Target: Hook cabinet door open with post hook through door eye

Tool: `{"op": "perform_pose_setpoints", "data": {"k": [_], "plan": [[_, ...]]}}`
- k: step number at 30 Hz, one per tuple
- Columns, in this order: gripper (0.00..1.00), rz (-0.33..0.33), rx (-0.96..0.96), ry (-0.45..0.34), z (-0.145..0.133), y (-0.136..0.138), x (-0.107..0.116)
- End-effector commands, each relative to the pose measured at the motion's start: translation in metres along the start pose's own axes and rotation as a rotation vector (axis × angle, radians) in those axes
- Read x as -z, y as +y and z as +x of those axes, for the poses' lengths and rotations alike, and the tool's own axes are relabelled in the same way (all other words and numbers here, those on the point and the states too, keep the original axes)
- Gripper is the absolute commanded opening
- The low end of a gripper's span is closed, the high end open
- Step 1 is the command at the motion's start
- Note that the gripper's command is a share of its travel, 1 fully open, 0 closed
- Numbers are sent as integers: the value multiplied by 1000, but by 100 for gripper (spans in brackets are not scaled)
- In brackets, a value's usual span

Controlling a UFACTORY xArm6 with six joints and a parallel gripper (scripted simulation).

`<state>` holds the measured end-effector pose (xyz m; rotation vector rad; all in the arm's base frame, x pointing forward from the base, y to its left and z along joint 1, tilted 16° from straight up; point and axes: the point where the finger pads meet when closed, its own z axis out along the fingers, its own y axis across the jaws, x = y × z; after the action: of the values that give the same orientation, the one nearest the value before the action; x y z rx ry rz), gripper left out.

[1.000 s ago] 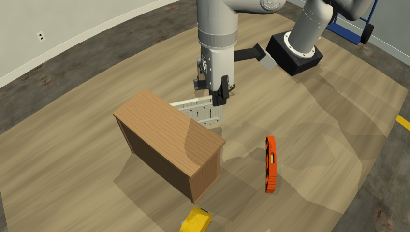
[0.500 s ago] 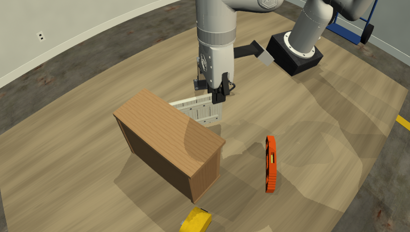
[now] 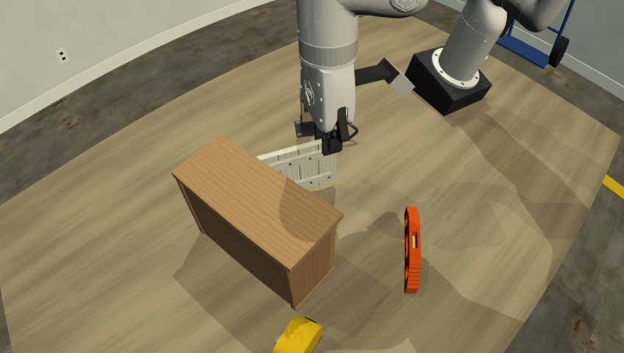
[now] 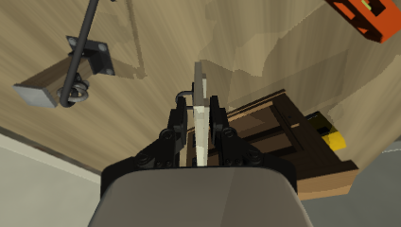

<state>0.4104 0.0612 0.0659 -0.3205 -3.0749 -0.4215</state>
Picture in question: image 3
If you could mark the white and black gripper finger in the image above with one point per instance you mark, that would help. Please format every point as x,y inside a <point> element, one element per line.
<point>317,133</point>
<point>332,141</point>

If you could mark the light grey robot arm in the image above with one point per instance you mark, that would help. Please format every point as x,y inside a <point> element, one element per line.
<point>332,38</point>

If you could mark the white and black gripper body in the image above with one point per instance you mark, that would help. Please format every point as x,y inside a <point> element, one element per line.
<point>325,89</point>

